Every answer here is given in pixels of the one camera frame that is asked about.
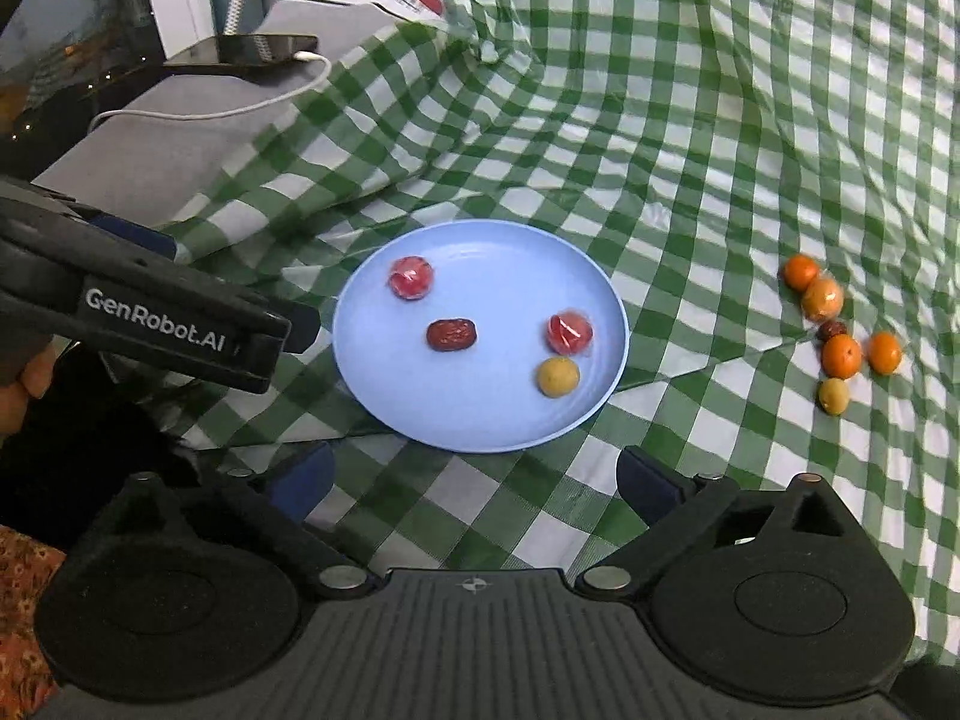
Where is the green white checkered cloth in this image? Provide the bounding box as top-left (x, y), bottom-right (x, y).
top-left (171, 0), bottom-right (958, 665)

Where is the red fruit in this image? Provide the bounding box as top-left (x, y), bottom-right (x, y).
top-left (387, 255), bottom-right (434, 301)
top-left (545, 310), bottom-right (594, 356)

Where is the small orange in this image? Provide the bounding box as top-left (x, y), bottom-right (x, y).
top-left (820, 333), bottom-right (862, 380)
top-left (781, 254), bottom-right (820, 294)
top-left (867, 330), bottom-right (903, 376)

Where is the person's left hand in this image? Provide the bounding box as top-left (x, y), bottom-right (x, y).
top-left (0, 344), bottom-right (57, 437)

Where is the grey sofa armrest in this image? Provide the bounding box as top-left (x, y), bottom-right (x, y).
top-left (32, 0), bottom-right (422, 231)

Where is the light blue plate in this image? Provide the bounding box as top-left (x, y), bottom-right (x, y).
top-left (331, 220), bottom-right (630, 454)

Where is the red jujube on plate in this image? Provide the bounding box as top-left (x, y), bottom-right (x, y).
top-left (425, 319), bottom-right (477, 353)

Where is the black smartphone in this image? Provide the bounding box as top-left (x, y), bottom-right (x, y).
top-left (164, 34), bottom-right (319, 75)

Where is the dark red jujube on cloth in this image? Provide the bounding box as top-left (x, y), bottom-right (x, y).
top-left (817, 319), bottom-right (848, 343)

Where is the yellow-green fruit on cloth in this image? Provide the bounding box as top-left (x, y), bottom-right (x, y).
top-left (817, 377), bottom-right (850, 416)

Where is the yellow-green round fruit on plate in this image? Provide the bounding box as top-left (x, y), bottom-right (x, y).
top-left (535, 356), bottom-right (581, 398)

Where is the orange fruit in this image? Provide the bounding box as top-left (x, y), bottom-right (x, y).
top-left (800, 277), bottom-right (844, 323)

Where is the white charging cable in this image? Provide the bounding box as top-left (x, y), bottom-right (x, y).
top-left (86, 49), bottom-right (334, 135)

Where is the dark glass cabinet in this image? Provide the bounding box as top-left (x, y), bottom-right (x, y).
top-left (0, 0), bottom-right (164, 179)

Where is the small orange top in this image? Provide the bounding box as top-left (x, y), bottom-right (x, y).
top-left (781, 254), bottom-right (820, 294)

